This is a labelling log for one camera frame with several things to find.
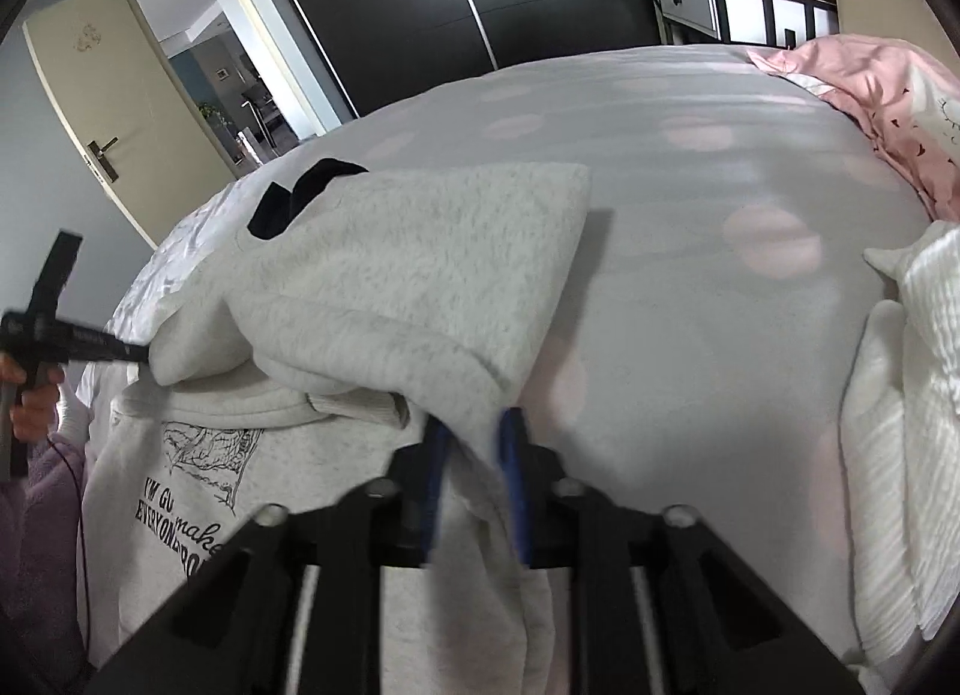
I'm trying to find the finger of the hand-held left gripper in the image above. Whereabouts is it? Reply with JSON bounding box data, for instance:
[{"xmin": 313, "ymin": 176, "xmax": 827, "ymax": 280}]
[{"xmin": 67, "ymin": 324, "xmax": 152, "ymax": 365}]

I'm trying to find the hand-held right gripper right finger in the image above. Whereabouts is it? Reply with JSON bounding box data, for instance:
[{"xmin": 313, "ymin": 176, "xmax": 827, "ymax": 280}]
[{"xmin": 495, "ymin": 406, "xmax": 863, "ymax": 695}]

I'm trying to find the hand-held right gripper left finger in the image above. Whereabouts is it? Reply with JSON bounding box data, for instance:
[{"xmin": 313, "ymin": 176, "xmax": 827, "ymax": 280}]
[{"xmin": 94, "ymin": 414, "xmax": 455, "ymax": 695}]

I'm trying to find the grey printed sweatshirt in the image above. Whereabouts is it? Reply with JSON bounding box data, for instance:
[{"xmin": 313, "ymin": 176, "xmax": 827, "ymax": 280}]
[{"xmin": 79, "ymin": 163, "xmax": 593, "ymax": 695}]

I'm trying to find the person's left hand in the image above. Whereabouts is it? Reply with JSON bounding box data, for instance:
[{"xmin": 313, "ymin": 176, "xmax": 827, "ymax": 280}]
[{"xmin": 0, "ymin": 356, "xmax": 65, "ymax": 445}]

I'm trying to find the person's purple fleece clothing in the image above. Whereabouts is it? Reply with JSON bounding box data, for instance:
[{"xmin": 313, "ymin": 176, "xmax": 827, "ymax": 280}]
[{"xmin": 0, "ymin": 436, "xmax": 91, "ymax": 673}]

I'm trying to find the black cloth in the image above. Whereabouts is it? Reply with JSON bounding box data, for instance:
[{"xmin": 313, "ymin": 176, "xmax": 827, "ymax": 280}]
[{"xmin": 247, "ymin": 157, "xmax": 370, "ymax": 240}]

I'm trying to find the cream door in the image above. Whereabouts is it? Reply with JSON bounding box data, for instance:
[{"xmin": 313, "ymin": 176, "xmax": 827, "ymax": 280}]
[{"xmin": 22, "ymin": 0, "xmax": 226, "ymax": 250}]

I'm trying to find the pink dotted grey duvet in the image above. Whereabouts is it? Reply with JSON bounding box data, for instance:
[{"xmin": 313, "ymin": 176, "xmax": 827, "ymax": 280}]
[{"xmin": 105, "ymin": 43, "xmax": 946, "ymax": 673}]

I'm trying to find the white textured cloth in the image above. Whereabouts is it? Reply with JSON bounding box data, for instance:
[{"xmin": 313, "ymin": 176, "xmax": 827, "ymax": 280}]
[{"xmin": 840, "ymin": 222, "xmax": 960, "ymax": 658}]

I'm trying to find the white drawer cabinet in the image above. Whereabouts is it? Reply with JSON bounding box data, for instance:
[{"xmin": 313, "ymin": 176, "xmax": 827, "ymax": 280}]
[{"xmin": 652, "ymin": 0, "xmax": 839, "ymax": 47}]

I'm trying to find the pink printed cloth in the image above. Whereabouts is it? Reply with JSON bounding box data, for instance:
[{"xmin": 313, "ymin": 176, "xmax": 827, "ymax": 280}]
[{"xmin": 746, "ymin": 35, "xmax": 960, "ymax": 224}]

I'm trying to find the thin black cable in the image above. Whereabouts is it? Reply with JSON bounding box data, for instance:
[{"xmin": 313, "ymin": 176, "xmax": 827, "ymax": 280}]
[{"xmin": 45, "ymin": 436, "xmax": 95, "ymax": 666}]

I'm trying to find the metal door handle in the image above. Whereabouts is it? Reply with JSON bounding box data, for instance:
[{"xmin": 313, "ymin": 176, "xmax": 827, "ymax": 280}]
[{"xmin": 85, "ymin": 135, "xmax": 121, "ymax": 182}]

